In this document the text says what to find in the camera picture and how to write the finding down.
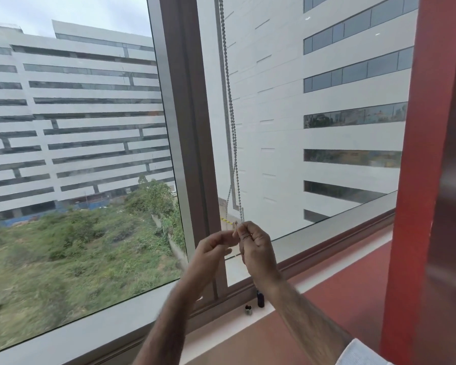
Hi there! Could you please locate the person's left hand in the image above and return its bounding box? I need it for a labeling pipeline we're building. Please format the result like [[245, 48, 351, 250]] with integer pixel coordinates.
[[185, 230, 241, 285]]

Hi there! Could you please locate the person's right hand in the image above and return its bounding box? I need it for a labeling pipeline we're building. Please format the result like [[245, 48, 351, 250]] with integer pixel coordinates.
[[234, 221, 283, 286]]

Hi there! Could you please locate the metal bead blind chain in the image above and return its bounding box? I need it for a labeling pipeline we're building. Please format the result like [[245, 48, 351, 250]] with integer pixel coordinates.
[[217, 0, 246, 229]]

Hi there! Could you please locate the person's left forearm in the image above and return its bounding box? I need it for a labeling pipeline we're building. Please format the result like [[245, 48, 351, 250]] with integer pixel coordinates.
[[132, 275, 214, 365]]

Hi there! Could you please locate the person's right forearm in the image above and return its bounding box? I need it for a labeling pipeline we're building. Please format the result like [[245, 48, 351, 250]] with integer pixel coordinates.
[[259, 275, 354, 365]]

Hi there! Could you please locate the green overgrown vegetation patch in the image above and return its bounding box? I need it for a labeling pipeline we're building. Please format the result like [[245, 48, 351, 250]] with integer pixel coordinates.
[[0, 178, 187, 356]]

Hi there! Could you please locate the white building with glass windows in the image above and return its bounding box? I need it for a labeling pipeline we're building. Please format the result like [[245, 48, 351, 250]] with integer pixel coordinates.
[[197, 0, 421, 242]]

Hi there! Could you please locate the white shirt sleeve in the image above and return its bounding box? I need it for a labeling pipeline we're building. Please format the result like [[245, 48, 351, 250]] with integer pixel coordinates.
[[334, 338, 395, 365]]

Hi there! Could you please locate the white building with dark strips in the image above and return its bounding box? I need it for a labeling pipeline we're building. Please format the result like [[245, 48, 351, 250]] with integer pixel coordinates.
[[0, 20, 176, 225]]

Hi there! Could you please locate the grey aluminium window frame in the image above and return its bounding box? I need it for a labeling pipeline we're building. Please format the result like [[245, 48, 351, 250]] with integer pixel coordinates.
[[0, 0, 400, 365]]

